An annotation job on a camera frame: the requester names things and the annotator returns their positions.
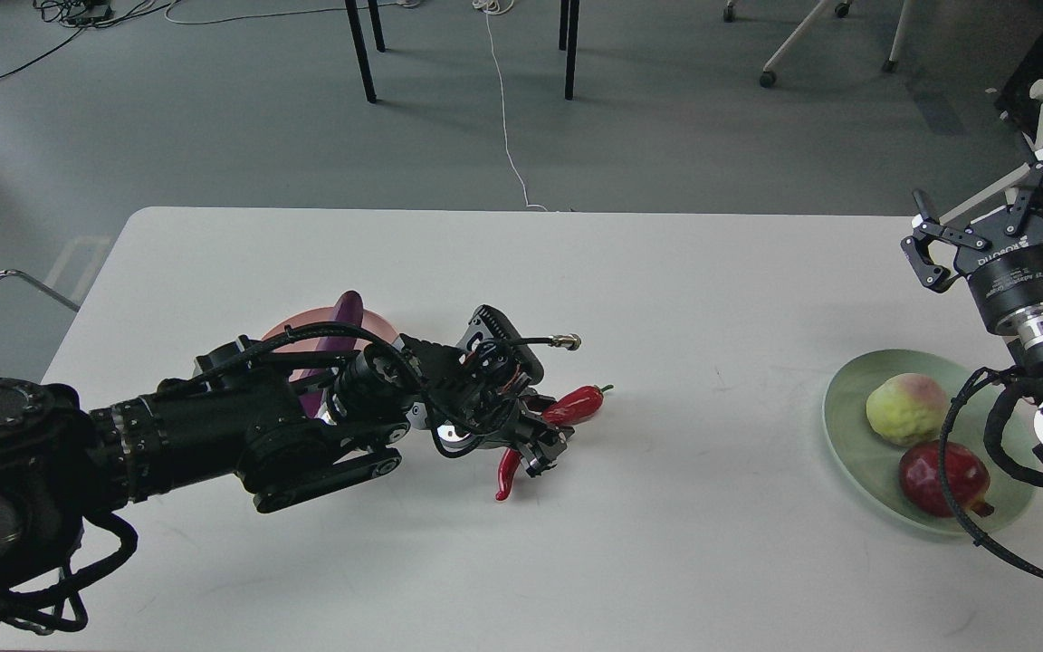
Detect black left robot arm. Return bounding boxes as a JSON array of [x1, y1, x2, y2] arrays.
[[0, 305, 580, 635]]

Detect black floor cables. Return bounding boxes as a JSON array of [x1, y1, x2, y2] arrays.
[[0, 0, 169, 102]]

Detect black table leg left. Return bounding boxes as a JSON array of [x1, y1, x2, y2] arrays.
[[344, 0, 386, 104]]

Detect white chair base with wheels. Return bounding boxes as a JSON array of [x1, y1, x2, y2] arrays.
[[722, 0, 916, 90]]

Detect pink plate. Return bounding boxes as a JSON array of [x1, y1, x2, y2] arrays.
[[266, 300, 397, 424]]

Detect purple eggplant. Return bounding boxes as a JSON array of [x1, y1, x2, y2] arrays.
[[292, 290, 364, 418]]

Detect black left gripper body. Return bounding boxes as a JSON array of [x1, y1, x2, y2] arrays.
[[431, 389, 568, 458]]

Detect black table leg right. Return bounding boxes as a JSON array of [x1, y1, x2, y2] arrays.
[[558, 0, 580, 101]]

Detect black table leg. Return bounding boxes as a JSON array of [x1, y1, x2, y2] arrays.
[[344, 0, 386, 104], [558, 0, 580, 101]]

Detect white floor cable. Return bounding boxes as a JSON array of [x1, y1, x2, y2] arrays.
[[472, 0, 550, 213]]

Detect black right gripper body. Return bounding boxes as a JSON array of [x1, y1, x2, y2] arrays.
[[961, 212, 1043, 337]]

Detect red chili pepper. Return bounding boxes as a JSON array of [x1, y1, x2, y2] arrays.
[[495, 384, 614, 501]]

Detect red pomegranate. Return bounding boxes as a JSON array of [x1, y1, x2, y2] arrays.
[[899, 440, 997, 520]]

